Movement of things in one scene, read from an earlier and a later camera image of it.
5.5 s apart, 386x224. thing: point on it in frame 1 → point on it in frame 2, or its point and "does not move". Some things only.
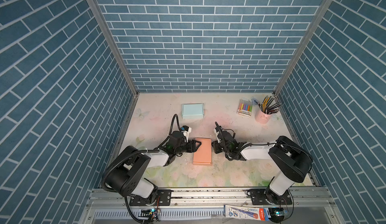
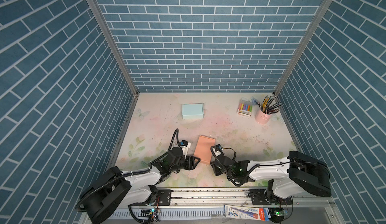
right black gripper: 214,145 → 214,168
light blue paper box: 192,111 does not move
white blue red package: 247,212 does not move
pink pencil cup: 262,117 does not move
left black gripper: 191,145 → 190,162
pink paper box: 203,156 does not move
